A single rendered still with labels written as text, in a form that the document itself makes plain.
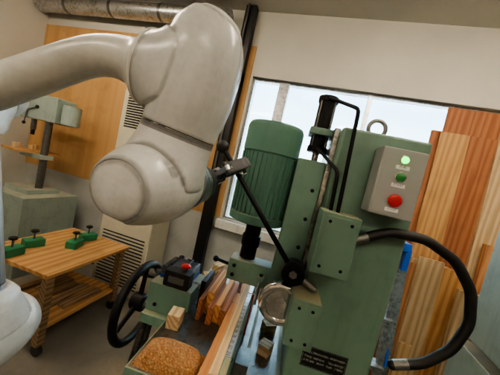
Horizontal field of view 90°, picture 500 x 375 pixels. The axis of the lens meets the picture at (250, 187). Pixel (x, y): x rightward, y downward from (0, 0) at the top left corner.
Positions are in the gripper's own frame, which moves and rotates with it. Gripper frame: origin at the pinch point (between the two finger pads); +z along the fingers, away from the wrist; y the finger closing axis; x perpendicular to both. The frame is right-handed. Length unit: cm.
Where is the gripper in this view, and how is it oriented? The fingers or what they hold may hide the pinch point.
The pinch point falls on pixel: (221, 181)
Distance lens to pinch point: 67.6
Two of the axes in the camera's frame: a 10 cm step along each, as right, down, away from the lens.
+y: 8.6, -4.9, -1.6
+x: -4.9, -8.7, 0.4
